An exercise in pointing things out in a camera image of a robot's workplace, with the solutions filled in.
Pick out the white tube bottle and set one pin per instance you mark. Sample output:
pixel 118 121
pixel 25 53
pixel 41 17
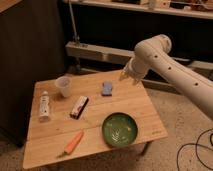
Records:
pixel 44 109

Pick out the metal shelf rack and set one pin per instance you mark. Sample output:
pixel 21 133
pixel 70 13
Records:
pixel 92 52

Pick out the blue sponge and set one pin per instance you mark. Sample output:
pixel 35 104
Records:
pixel 107 89

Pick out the wooden folding table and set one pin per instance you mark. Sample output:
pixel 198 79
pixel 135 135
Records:
pixel 46 140

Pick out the dark cabinet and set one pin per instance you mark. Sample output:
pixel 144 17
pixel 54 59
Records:
pixel 32 48

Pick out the green ceramic bowl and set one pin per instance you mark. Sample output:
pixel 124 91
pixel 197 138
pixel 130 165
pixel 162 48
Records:
pixel 119 130

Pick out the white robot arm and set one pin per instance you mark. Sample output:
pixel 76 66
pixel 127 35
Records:
pixel 152 54

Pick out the orange carrot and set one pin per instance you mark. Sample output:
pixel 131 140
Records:
pixel 72 144

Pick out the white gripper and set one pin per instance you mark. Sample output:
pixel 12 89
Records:
pixel 133 69

